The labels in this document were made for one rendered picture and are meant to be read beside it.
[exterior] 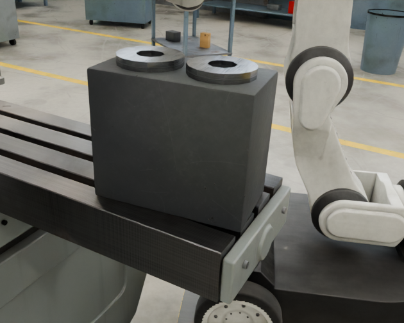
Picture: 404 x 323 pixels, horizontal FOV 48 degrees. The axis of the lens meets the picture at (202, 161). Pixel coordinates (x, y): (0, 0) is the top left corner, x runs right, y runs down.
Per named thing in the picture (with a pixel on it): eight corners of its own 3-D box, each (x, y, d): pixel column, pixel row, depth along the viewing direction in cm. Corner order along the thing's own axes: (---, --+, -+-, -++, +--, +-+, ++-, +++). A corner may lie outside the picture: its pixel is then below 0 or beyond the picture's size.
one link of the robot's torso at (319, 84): (362, 202, 127) (339, 32, 108) (378, 245, 110) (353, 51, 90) (306, 210, 131) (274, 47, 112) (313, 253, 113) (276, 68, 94)
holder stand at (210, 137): (134, 161, 75) (132, 40, 67) (263, 191, 69) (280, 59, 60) (93, 195, 65) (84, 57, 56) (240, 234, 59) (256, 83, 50)
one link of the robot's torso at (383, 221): (383, 209, 128) (394, 168, 122) (401, 254, 110) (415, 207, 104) (308, 202, 130) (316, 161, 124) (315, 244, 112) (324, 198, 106)
